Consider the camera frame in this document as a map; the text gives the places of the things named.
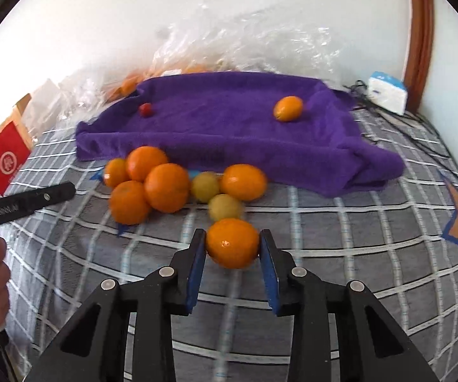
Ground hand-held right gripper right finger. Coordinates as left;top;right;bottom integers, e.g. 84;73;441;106
259;229;440;382

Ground red paper bag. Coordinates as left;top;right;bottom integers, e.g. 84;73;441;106
0;121;34;196

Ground black cables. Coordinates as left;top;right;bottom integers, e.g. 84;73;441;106
342;80;458;186

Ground small orange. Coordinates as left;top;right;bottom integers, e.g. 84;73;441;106
102;158;131;189

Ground large orange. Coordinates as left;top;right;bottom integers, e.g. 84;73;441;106
220;164;268;202
109;180;152;225
144;163;192;213
126;145;170;182
206;218;261;270

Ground purple towel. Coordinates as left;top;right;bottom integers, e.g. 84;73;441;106
75;72;405;199

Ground large clear plastic bag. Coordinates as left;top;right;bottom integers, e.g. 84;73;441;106
149;4;345;88

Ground oval orange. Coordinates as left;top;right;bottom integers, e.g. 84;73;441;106
273;96;304;122

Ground white and blue box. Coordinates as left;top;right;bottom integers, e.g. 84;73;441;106
367;71;408;116

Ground brown cardboard box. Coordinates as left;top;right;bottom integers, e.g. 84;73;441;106
0;93;35;148

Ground brown wooden door frame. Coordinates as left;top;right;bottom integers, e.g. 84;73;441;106
404;0;436;112

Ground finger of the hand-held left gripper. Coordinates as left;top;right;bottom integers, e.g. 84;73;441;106
0;181;76;236

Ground clear plastic bag with fruit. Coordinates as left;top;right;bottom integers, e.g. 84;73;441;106
34;66;142;134

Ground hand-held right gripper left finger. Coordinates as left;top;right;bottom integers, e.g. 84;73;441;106
24;229;208;382

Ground yellow-green round fruit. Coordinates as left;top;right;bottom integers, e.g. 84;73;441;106
191;171;222;203
208;194;245;223

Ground grey checked blanket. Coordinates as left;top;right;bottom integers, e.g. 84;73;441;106
0;107;458;382

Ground oranges inside plastic bag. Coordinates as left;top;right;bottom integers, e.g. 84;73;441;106
107;64;214;102

